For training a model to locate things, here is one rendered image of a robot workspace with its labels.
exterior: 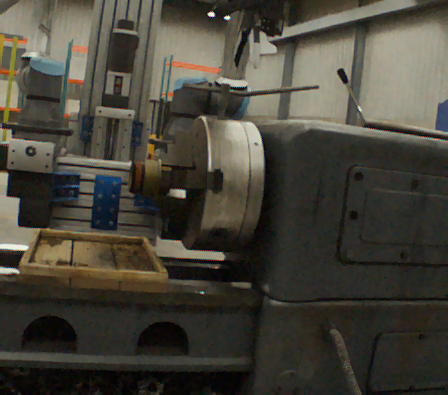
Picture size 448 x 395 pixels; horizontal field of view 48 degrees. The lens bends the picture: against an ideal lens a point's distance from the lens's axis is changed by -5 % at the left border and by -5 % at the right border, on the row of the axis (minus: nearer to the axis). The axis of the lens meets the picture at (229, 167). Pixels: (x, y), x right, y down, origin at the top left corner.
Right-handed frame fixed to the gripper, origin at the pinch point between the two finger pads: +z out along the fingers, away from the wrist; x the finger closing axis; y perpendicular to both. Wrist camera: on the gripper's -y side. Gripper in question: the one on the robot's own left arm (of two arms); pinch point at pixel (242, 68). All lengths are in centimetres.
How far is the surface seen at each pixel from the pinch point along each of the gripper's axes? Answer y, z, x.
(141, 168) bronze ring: -20.5, 25.6, -2.2
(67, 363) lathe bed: -34, 65, -20
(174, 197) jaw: -11.8, 31.9, -0.8
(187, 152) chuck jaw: -9.1, 21.8, 3.9
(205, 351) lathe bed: -4, 62, -19
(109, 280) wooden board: -27, 46, -20
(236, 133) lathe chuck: -1.5, 14.6, -7.8
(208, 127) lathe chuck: -7.7, 14.1, -6.8
